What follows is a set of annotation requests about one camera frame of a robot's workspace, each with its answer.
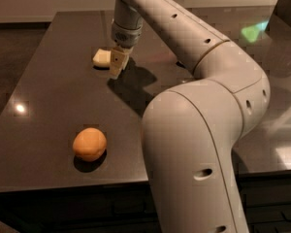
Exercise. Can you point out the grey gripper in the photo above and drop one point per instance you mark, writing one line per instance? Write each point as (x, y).
(127, 37)

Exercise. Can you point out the pale yellow sponge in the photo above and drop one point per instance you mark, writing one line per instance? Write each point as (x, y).
(102, 58)

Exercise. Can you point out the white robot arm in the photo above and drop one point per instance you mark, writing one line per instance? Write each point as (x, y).
(188, 130)

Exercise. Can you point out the orange fruit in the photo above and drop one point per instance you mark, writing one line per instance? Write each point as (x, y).
(90, 144)

